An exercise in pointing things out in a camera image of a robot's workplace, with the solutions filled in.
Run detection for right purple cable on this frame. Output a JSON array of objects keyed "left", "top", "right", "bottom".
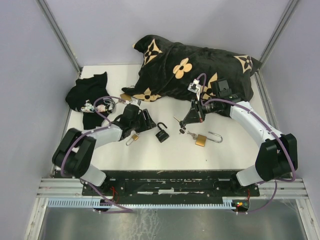
[{"left": 198, "top": 72, "right": 298, "bottom": 215}]

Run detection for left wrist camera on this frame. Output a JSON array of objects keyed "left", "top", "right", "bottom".
[{"left": 130, "top": 99, "right": 141, "bottom": 107}]

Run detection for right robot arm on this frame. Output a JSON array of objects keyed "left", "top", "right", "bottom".
[{"left": 179, "top": 79, "right": 298, "bottom": 196}]

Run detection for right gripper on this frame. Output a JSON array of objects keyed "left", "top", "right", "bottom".
[{"left": 182, "top": 95, "right": 220, "bottom": 125}]

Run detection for silver keys of large padlock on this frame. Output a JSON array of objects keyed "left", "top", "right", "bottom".
[{"left": 187, "top": 131, "right": 198, "bottom": 140}]

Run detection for black-headed keys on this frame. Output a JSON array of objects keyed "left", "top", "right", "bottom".
[{"left": 173, "top": 116, "right": 187, "bottom": 134}]

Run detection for brass padlock near pillow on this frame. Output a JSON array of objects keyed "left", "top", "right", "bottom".
[{"left": 120, "top": 93, "right": 132, "bottom": 101}]

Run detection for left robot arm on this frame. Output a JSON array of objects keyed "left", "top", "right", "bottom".
[{"left": 52, "top": 104, "right": 157, "bottom": 195}]

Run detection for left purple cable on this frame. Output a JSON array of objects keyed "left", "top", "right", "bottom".
[{"left": 59, "top": 96, "right": 135, "bottom": 215}]

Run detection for slotted cable duct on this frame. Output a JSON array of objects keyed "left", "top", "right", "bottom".
[{"left": 47, "top": 195, "right": 247, "bottom": 209}]

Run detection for black printed garment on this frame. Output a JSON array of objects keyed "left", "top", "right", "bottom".
[{"left": 65, "top": 72, "right": 116, "bottom": 130}]

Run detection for black floral pillow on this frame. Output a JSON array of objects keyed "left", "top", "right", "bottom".
[{"left": 122, "top": 35, "right": 262, "bottom": 102}]

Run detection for black padlock shackle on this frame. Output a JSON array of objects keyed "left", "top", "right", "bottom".
[{"left": 155, "top": 122, "right": 170, "bottom": 143}]

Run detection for large brass padlock long shackle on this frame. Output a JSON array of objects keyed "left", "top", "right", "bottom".
[{"left": 194, "top": 131, "right": 224, "bottom": 147}]

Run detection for purple cable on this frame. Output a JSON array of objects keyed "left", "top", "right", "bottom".
[
  {"left": 59, "top": 96, "right": 135, "bottom": 215},
  {"left": 198, "top": 72, "right": 298, "bottom": 215}
]

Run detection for small brass padlock long shackle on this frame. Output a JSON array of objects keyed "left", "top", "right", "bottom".
[{"left": 125, "top": 133, "right": 139, "bottom": 146}]

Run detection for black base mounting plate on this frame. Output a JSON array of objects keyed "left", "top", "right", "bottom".
[{"left": 97, "top": 170, "right": 260, "bottom": 202}]

